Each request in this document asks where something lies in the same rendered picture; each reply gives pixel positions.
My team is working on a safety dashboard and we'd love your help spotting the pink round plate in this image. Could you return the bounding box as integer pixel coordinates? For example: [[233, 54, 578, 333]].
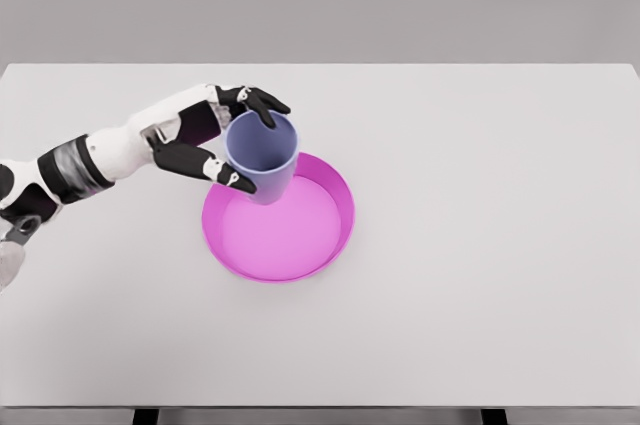
[[201, 151, 356, 283]]

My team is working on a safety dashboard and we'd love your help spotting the blue-purple cup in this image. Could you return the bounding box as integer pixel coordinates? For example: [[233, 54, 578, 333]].
[[224, 110, 301, 207]]

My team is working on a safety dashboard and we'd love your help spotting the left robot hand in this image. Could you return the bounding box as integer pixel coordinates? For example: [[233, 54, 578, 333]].
[[125, 84, 292, 196]]

